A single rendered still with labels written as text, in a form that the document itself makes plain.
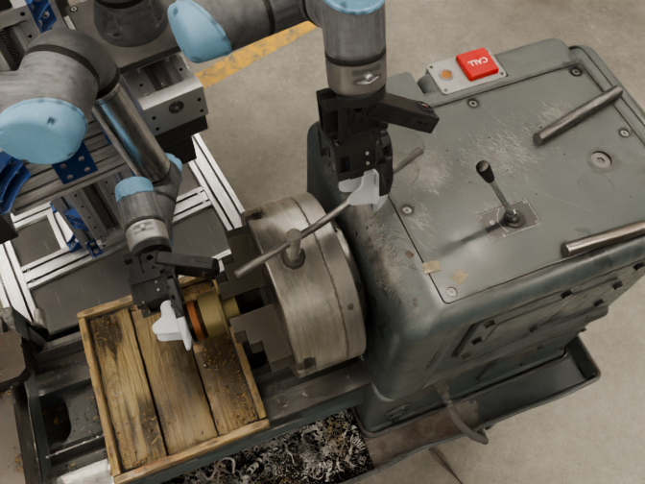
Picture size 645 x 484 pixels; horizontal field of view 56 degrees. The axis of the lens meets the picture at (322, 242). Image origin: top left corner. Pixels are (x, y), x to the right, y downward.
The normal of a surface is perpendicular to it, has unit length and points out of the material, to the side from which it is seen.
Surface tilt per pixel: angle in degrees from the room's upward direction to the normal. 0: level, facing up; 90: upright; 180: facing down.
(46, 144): 89
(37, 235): 0
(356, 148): 70
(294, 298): 29
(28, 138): 89
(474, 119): 0
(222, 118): 0
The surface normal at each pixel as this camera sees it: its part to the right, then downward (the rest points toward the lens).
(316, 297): 0.22, 0.07
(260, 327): -0.04, -0.59
